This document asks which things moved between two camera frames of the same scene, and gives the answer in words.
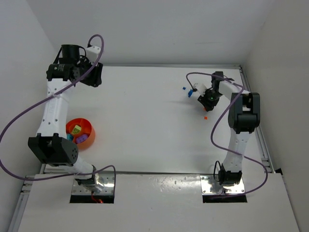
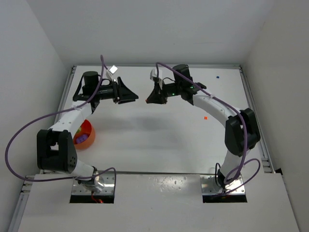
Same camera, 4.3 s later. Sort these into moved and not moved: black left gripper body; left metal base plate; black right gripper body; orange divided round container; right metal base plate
Moved: black left gripper body; black right gripper body
Not moved: left metal base plate; right metal base plate; orange divided round container
